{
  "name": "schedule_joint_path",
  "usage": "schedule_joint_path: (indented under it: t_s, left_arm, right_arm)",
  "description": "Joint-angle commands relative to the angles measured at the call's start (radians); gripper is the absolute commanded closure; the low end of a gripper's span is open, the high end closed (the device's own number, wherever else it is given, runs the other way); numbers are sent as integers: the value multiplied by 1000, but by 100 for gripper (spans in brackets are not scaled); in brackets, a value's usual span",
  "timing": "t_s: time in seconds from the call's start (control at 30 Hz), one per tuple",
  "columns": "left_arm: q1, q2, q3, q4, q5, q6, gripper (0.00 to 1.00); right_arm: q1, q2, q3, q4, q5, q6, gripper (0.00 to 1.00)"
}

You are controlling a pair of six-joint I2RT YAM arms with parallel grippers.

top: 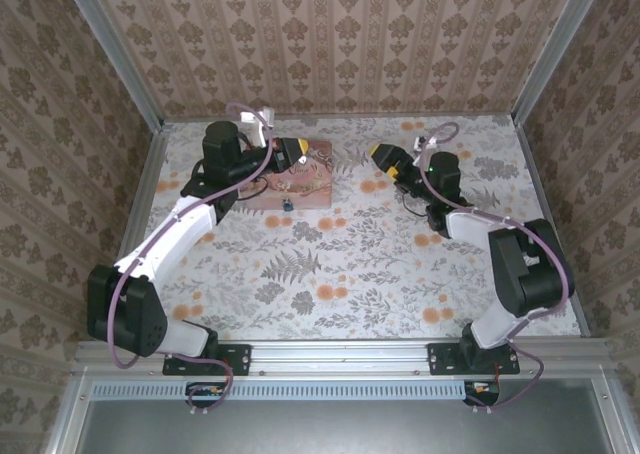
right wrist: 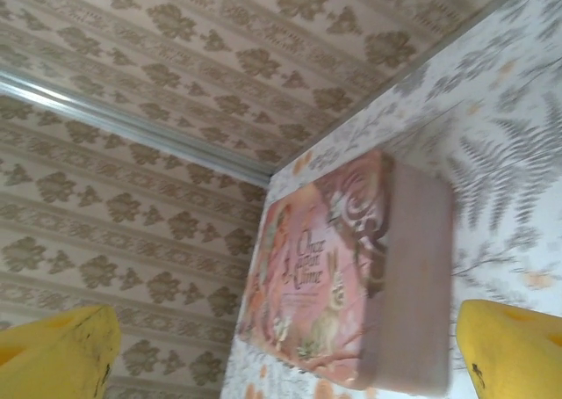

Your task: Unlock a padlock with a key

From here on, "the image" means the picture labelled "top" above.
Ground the grey metal panel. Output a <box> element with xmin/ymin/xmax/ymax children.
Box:
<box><xmin>47</xmin><ymin>368</ymin><xmax>640</xmax><ymax>454</ymax></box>

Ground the left gripper thin black cable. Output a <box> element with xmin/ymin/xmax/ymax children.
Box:
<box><xmin>233</xmin><ymin>177</ymin><xmax>274</xmax><ymax>203</ymax></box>

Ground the right gripper thin black cable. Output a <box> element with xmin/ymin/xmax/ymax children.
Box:
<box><xmin>398</xmin><ymin>187</ymin><xmax>432</xmax><ymax>217</ymax></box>

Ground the pink book-shaped box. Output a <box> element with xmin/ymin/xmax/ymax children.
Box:
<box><xmin>248</xmin><ymin>139</ymin><xmax>334</xmax><ymax>211</ymax></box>

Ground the aluminium corner post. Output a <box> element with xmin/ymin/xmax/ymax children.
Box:
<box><xmin>511</xmin><ymin>0</ymin><xmax>609</xmax><ymax>126</ymax></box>
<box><xmin>58</xmin><ymin>0</ymin><xmax>167</xmax><ymax>131</ymax></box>

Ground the gripper thin black cable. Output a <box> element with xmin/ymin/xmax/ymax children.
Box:
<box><xmin>233</xmin><ymin>177</ymin><xmax>274</xmax><ymax>203</ymax></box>
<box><xmin>398</xmin><ymin>187</ymin><xmax>432</xmax><ymax>217</ymax></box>

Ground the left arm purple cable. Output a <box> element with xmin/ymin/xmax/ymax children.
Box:
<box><xmin>106</xmin><ymin>102</ymin><xmax>277</xmax><ymax>418</ymax></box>

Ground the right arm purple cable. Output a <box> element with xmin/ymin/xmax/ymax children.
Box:
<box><xmin>421</xmin><ymin>122</ymin><xmax>576</xmax><ymax>416</ymax></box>

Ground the black electronics module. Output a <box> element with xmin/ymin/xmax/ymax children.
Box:
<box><xmin>184</xmin><ymin>381</ymin><xmax>227</xmax><ymax>408</ymax></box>
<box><xmin>462</xmin><ymin>380</ymin><xmax>502</xmax><ymax>408</ymax></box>

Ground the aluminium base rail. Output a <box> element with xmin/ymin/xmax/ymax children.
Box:
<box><xmin>73</xmin><ymin>337</ymin><xmax>615</xmax><ymax>376</ymax></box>

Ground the grey slotted cable duct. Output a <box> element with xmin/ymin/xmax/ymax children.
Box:
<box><xmin>92</xmin><ymin>379</ymin><xmax>471</xmax><ymax>401</ymax></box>

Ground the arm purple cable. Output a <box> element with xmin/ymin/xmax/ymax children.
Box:
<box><xmin>106</xmin><ymin>102</ymin><xmax>277</xmax><ymax>418</ymax></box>
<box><xmin>421</xmin><ymin>122</ymin><xmax>576</xmax><ymax>416</ymax></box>

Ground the aluminium side rail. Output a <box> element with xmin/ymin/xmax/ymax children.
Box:
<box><xmin>514</xmin><ymin>116</ymin><xmax>592</xmax><ymax>338</ymax></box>
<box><xmin>97</xmin><ymin>123</ymin><xmax>174</xmax><ymax>341</ymax></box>

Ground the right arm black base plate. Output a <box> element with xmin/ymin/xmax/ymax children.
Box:
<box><xmin>428</xmin><ymin>342</ymin><xmax>521</xmax><ymax>377</ymax></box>

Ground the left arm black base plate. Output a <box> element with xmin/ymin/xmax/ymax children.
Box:
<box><xmin>162</xmin><ymin>342</ymin><xmax>252</xmax><ymax>377</ymax></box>

